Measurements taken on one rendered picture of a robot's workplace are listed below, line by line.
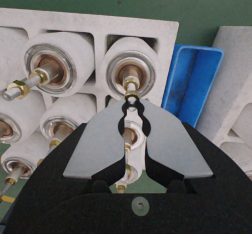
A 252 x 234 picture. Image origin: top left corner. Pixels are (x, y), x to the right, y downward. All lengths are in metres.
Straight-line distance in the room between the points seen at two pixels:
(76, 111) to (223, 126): 0.35
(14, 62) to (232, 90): 0.44
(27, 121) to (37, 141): 0.10
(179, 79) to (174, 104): 0.09
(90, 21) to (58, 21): 0.06
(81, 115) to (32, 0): 0.35
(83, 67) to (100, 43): 0.07
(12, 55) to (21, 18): 0.07
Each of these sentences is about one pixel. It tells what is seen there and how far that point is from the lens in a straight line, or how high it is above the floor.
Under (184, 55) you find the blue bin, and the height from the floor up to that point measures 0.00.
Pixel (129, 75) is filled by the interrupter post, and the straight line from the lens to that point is 0.19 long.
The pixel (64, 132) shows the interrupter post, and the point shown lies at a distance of 0.28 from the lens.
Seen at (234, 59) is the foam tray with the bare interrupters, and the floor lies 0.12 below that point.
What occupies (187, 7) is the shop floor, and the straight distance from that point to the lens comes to 0.48.
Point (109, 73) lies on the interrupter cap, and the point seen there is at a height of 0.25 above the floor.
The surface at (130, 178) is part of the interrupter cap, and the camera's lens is 0.37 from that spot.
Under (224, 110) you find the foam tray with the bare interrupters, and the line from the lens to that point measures 0.42.
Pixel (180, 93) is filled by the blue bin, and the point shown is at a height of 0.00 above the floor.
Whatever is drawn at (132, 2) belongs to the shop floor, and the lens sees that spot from 0.46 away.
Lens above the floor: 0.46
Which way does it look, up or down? 60 degrees down
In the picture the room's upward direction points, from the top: 179 degrees counter-clockwise
